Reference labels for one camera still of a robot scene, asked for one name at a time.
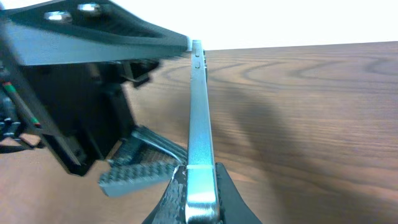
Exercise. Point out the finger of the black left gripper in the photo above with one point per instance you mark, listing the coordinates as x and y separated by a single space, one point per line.
144 159

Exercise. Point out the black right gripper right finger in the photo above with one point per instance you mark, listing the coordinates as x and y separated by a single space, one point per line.
233 209

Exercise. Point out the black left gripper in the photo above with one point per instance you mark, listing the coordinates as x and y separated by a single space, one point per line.
78 111

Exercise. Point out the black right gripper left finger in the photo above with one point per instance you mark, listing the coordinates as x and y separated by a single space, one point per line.
171 207

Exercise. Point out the rose gold Galaxy smartphone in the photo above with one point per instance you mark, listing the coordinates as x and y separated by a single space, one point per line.
202 202

